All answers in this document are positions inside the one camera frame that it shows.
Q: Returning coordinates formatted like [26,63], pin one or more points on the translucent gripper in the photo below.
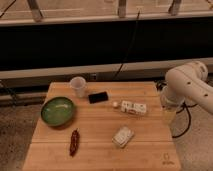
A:
[170,101]

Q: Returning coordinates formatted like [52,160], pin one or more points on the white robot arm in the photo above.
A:
[183,82]

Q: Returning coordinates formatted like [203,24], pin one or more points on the green ceramic bowl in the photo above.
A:
[57,111]

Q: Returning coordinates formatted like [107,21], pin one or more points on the white patterned box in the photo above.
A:
[133,108]

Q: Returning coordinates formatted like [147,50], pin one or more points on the black phone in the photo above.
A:
[98,97]

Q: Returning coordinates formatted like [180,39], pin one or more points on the white plastic cup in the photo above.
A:
[78,84]

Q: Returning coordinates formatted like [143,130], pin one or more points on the red chili pepper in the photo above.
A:
[74,142]

